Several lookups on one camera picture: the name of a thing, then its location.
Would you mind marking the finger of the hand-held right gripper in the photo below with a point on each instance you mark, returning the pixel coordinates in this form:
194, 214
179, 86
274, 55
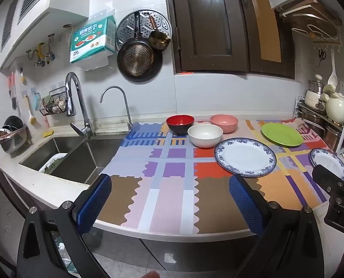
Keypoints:
323, 175

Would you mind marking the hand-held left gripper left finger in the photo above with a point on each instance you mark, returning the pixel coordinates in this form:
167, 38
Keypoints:
93, 205

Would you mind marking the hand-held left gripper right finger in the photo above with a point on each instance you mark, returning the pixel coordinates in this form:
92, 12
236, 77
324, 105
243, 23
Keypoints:
247, 208

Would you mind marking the small blue floral plate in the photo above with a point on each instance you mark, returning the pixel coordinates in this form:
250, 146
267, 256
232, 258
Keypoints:
328, 159

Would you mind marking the large blue floral plate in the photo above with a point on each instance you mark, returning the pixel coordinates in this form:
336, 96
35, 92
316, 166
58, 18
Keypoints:
244, 157

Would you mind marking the green plate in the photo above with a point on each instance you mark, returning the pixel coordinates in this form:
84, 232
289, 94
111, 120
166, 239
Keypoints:
281, 134

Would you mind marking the white bowl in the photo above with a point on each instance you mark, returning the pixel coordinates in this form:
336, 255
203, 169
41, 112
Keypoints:
205, 139

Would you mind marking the pink bowl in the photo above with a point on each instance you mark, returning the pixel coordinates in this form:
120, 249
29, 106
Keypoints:
226, 126

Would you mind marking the red and black bowl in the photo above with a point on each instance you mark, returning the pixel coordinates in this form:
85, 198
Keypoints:
180, 128

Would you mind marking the cream kettle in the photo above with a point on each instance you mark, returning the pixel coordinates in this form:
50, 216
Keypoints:
336, 110

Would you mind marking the stainless steel sink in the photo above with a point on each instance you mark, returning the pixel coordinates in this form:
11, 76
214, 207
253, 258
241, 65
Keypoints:
73, 156

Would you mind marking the metal dish rack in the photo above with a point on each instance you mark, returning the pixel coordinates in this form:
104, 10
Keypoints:
313, 121

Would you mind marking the white basin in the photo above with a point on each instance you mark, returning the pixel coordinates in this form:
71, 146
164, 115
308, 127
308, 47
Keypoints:
52, 162

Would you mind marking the white pot with steel lid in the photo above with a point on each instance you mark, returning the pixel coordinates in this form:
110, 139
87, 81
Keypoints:
313, 98

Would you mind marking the colourful patterned table mat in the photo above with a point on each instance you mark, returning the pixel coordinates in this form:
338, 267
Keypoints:
172, 197

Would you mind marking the yellow sponge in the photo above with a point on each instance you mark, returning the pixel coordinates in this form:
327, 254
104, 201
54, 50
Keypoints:
48, 134

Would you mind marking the white ladle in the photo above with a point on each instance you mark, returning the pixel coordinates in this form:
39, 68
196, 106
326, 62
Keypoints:
332, 78

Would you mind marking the large chrome faucet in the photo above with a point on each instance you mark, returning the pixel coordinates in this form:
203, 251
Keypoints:
79, 104

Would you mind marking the yellow dish brush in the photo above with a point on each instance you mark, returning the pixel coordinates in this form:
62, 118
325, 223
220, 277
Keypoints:
32, 119

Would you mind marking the thin gooseneck faucet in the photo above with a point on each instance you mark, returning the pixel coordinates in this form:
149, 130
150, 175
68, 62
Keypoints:
125, 104

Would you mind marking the black scissors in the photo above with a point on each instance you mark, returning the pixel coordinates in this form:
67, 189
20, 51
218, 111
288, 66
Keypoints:
322, 55

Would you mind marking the wooden cutting boards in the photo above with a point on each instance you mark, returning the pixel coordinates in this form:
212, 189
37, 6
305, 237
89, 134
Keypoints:
310, 17

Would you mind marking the hanging metal strainer pan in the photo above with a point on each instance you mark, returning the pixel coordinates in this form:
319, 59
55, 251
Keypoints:
158, 66

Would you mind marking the kitchen paper towel pack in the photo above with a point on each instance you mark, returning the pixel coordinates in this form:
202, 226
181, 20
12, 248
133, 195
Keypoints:
91, 40

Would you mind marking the small brass pot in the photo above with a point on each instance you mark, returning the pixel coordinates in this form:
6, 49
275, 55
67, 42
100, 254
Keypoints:
159, 42

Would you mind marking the round metal steamer tray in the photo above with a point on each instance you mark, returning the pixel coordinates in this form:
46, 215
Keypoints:
125, 29

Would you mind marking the white range hood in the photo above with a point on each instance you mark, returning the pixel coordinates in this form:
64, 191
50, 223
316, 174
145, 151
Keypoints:
62, 0

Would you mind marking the yellow wall hook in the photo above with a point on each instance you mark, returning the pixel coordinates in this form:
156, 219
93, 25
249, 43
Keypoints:
39, 52

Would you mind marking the dark wooden window frame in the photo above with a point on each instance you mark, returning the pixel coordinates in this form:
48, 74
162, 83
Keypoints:
212, 20

